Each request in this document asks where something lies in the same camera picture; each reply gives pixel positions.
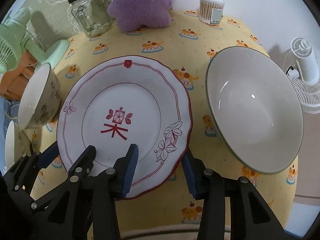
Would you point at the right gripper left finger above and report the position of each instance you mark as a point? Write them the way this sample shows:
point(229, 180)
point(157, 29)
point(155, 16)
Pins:
point(91, 202)

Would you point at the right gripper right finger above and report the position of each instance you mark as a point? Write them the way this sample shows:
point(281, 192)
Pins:
point(251, 216)

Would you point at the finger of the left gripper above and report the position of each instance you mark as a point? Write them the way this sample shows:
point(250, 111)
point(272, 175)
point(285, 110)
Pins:
point(48, 156)
point(83, 165)

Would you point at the red-rimmed white plate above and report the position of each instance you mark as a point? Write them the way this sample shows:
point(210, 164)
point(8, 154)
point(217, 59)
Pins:
point(127, 100)

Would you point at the grey plaid pillow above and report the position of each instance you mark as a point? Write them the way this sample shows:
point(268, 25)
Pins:
point(9, 112)

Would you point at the wooden bed headboard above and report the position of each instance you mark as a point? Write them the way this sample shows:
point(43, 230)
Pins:
point(13, 83)

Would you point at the yellow patterned tablecloth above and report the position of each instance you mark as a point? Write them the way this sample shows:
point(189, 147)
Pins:
point(187, 46)

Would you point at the green desk fan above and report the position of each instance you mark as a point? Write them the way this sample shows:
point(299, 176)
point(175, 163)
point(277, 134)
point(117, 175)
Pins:
point(16, 39)

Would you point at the glass jar black lid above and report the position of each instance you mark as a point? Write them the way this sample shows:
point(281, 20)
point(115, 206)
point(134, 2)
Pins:
point(92, 16)

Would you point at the white floor fan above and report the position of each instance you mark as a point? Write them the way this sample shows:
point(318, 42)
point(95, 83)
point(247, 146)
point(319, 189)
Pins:
point(302, 69)

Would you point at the purple plush toy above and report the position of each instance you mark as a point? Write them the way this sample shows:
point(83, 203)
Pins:
point(132, 14)

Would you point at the cotton swab container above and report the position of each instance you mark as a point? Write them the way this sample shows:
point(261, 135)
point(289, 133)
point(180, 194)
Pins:
point(211, 11)

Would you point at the green patterned wall mat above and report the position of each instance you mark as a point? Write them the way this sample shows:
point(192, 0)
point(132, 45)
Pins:
point(51, 20)

